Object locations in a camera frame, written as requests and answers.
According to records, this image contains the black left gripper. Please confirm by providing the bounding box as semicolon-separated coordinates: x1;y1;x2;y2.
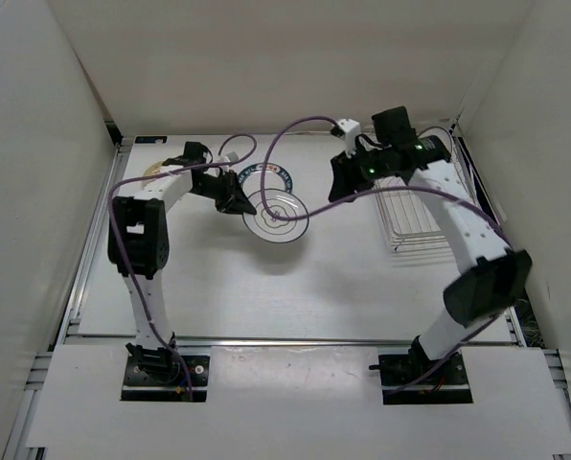
191;170;257;217

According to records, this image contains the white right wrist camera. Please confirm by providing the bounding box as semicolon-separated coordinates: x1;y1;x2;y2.
331;118;362;158

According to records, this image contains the cream plate with calligraphy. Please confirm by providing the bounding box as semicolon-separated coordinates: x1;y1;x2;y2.
142;162;178;182

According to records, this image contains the white plate flower outline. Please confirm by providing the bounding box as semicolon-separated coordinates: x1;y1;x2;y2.
243;188;309;243

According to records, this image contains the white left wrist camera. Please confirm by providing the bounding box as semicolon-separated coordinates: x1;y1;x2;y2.
217;151;240;165

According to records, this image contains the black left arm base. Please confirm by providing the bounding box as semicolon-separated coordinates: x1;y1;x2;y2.
120;343;211;403

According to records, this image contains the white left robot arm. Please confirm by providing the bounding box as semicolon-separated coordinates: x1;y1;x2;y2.
107;141;256;386

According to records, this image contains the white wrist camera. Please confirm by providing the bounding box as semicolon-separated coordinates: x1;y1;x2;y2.
331;118;362;158
217;151;240;165

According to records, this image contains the white front cover board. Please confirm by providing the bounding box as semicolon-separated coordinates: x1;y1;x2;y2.
28;345;571;459

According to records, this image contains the white plate green rim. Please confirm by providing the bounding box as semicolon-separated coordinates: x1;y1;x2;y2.
238;163;293;196

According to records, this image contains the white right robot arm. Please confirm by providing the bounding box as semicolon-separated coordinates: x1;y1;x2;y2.
329;106;532;383

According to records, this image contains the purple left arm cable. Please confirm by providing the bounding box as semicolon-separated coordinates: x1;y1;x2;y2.
107;132;259;402

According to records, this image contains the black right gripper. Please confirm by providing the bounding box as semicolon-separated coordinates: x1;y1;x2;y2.
328;144;391;204

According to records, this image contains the wire dish rack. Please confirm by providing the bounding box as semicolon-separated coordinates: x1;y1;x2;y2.
374;125;462;253

